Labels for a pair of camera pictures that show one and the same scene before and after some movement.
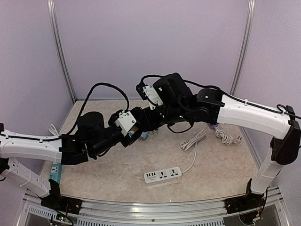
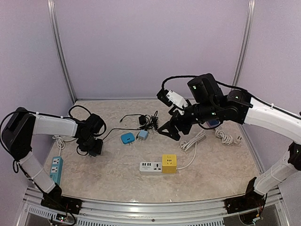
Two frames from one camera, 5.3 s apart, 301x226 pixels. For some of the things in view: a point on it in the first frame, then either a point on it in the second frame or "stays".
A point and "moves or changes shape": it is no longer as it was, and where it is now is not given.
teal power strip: [55, 173] stays
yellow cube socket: [135, 128] moves or changes shape
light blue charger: [144, 136] stays
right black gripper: [149, 123] -> [172, 126]
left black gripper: [130, 140] -> [97, 150]
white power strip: [162, 174] -> [150, 168]
